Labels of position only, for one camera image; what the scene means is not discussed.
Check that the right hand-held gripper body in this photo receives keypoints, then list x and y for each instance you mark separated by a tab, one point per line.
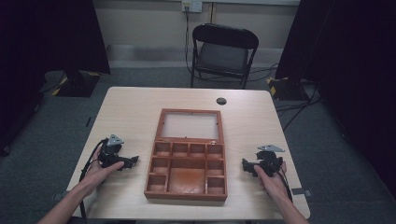
269	161

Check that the small black round object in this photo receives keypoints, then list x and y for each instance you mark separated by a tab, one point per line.
221	101

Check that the wooden compartment box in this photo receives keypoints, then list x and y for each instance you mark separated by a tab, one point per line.
186	180

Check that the grey table bracket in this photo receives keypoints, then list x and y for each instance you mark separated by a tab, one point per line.
302	192

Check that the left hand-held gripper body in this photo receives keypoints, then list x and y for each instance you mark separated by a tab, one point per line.
109	155

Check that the black stand base yellow tape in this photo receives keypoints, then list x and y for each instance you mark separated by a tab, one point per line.
285	88

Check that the white wall outlet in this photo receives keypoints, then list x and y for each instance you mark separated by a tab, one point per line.
192	5

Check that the person's left hand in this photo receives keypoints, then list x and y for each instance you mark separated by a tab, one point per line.
96	175

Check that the black folding chair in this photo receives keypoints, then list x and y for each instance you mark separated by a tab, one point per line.
222	56

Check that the black curtain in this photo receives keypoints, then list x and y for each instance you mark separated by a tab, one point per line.
46	37
351	62

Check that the person's right hand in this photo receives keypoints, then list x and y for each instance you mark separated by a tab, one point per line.
274	186

